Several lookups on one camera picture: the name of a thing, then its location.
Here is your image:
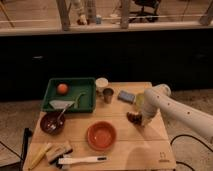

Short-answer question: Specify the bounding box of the white handled brush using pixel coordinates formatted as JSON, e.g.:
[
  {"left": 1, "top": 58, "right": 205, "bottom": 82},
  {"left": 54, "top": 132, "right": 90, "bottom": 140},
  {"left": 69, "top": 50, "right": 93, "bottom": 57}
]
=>
[{"left": 58, "top": 156, "right": 107, "bottom": 165}]

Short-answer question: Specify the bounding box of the small metal cup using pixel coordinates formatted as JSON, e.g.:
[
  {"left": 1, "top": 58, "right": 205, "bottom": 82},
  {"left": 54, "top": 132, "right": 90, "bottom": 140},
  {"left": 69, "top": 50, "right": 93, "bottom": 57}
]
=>
[{"left": 103, "top": 88, "right": 114, "bottom": 104}]

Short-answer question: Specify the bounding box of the metal spoon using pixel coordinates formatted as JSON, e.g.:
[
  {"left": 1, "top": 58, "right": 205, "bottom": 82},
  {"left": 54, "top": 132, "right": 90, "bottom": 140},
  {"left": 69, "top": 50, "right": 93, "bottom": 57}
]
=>
[{"left": 50, "top": 106, "right": 69, "bottom": 130}]

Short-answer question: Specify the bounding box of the green bean pod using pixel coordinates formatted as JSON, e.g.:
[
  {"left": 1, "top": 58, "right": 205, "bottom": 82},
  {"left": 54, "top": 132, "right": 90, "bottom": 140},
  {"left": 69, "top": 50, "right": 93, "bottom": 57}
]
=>
[{"left": 74, "top": 92, "right": 86, "bottom": 109}]

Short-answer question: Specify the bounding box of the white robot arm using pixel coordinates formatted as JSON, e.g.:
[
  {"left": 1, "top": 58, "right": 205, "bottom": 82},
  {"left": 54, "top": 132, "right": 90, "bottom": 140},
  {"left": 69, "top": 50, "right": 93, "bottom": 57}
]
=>
[{"left": 140, "top": 84, "right": 213, "bottom": 144}]

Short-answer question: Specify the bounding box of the white cup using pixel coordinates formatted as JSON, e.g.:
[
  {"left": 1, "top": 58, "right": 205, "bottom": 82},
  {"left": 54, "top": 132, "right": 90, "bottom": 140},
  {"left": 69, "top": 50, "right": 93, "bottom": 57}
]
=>
[{"left": 95, "top": 77, "right": 109, "bottom": 96}]

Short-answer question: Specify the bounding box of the dark red grape bunch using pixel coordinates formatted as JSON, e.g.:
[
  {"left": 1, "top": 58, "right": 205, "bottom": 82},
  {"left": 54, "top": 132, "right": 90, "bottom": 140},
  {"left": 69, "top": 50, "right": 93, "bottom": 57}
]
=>
[{"left": 126, "top": 112, "right": 142, "bottom": 125}]

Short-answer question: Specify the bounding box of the yellow-green plastic cup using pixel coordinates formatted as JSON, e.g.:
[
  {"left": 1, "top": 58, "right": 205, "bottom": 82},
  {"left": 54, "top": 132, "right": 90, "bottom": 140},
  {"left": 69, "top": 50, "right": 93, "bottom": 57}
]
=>
[{"left": 135, "top": 93, "right": 144, "bottom": 110}]

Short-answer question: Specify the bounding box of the white triangular paper piece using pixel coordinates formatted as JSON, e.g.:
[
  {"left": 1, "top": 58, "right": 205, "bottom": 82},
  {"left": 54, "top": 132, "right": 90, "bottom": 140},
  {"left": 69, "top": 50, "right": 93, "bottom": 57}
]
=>
[{"left": 49, "top": 100, "right": 74, "bottom": 109}]

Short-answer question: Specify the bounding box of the black cable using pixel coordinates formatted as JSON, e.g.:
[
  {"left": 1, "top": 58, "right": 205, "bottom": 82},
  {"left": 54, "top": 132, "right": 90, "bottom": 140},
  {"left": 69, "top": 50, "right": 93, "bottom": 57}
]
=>
[{"left": 170, "top": 133, "right": 213, "bottom": 171}]

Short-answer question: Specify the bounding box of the dark brown bowl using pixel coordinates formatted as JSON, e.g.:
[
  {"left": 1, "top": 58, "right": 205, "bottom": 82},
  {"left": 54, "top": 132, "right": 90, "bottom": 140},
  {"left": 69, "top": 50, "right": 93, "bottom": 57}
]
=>
[{"left": 40, "top": 111, "right": 65, "bottom": 135}]

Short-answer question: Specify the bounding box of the orange fruit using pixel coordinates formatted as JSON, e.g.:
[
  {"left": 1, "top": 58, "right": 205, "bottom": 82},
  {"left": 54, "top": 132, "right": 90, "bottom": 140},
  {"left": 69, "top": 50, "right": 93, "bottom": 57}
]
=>
[{"left": 56, "top": 83, "right": 69, "bottom": 95}]

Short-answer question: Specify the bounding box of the blue sponge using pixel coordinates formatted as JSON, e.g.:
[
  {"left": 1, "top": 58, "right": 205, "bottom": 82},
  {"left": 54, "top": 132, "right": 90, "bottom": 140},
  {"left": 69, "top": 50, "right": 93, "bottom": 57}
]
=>
[{"left": 118, "top": 91, "right": 135, "bottom": 104}]

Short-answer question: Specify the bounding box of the green plastic tray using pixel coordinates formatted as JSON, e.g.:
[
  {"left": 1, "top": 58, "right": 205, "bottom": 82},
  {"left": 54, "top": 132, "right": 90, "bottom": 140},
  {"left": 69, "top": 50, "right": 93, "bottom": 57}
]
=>
[{"left": 41, "top": 77, "right": 96, "bottom": 113}]

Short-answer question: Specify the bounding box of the red bowl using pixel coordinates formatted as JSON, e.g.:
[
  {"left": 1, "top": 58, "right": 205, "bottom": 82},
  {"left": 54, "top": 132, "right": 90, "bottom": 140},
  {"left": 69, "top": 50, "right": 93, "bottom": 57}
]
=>
[{"left": 86, "top": 121, "right": 117, "bottom": 151}]

